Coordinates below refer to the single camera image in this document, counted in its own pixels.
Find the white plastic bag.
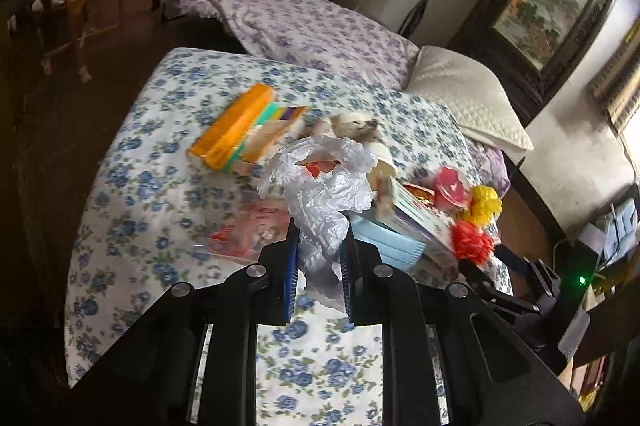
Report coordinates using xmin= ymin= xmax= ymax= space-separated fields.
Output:
xmin=258 ymin=135 xmax=378 ymax=310

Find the orange cardboard box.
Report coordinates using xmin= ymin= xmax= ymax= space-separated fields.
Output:
xmin=189 ymin=83 xmax=309 ymax=176

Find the clear red snack wrapper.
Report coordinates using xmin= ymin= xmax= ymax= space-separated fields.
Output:
xmin=193 ymin=199 xmax=290 ymax=265

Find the red woven bow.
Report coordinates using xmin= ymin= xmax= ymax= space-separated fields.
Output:
xmin=450 ymin=220 xmax=495 ymax=266

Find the yellow woven ball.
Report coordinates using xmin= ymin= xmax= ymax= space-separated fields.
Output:
xmin=457 ymin=186 xmax=502 ymax=229

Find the white barcode box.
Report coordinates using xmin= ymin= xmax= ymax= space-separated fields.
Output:
xmin=375 ymin=176 xmax=457 ymax=268

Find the small red candy wrapper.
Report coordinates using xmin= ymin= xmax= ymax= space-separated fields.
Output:
xmin=401 ymin=183 xmax=435 ymax=205

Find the purple floral cloth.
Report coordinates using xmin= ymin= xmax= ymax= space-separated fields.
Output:
xmin=465 ymin=138 xmax=511 ymax=199

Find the red round container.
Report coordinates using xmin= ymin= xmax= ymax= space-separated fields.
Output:
xmin=433 ymin=166 xmax=471 ymax=212

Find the cream paper cup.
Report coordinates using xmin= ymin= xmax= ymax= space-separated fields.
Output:
xmin=311 ymin=112 xmax=397 ymax=191

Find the blue floral bedsheet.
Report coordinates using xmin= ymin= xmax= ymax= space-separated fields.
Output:
xmin=65 ymin=47 xmax=484 ymax=425

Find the white quilted pillow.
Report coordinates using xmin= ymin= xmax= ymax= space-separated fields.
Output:
xmin=406 ymin=46 xmax=534 ymax=153

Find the framed landscape painting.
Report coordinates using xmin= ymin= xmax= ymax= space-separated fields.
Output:
xmin=449 ymin=0 xmax=615 ymax=125

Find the wooden chair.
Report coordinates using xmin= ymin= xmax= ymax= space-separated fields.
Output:
xmin=32 ymin=0 xmax=122 ymax=83

